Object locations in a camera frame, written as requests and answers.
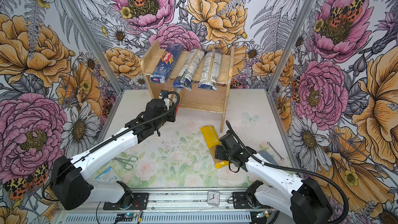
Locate small white blue packet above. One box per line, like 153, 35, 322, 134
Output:
95, 166, 121, 183

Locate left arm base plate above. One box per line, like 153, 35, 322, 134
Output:
103, 193, 149, 211

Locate blue Barilla spaghetti box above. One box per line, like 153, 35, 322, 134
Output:
150, 44, 184, 84

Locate blue-end spaghetti bag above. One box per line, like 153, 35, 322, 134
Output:
198, 49, 222, 91
172, 48, 206, 91

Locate yellow spaghetti bag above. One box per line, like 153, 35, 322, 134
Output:
200, 125, 229, 169

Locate aluminium front rail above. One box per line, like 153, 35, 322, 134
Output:
51, 188, 296, 224

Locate grey blue flat pad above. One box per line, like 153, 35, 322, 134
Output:
259, 150, 278, 166

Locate metal scissors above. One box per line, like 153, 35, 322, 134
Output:
113, 156, 138, 171

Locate green circuit board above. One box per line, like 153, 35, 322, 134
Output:
114, 213, 141, 224

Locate wooden two-tier shelf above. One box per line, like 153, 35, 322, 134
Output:
141, 40, 235, 133

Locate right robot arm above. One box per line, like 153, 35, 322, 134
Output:
220, 131, 333, 224

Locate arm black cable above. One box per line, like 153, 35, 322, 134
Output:
225, 120, 349, 224
41, 91, 181, 200

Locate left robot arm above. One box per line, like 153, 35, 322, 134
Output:
49, 90, 180, 211

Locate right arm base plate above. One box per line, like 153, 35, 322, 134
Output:
232, 191, 267, 209

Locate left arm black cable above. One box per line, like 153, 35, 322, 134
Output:
41, 91, 181, 200

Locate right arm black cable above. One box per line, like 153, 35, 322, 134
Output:
225, 120, 349, 224

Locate metal rod tool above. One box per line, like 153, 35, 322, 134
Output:
267, 142, 285, 161

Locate small white clock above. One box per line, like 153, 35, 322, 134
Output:
206, 190, 221, 206

